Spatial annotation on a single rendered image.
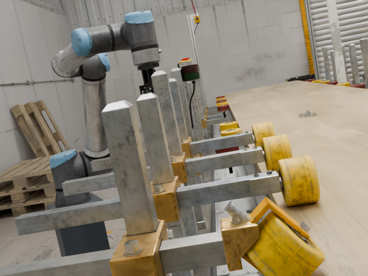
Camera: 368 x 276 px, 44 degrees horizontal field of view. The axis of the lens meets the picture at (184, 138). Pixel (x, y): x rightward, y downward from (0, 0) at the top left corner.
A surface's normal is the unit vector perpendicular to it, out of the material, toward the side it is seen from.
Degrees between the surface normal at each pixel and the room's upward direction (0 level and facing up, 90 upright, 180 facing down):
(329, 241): 0
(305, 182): 84
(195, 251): 90
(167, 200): 90
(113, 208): 90
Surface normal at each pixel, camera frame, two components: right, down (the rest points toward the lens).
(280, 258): -0.25, -0.01
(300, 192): -0.03, 0.33
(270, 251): -0.51, -0.25
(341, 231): -0.18, -0.97
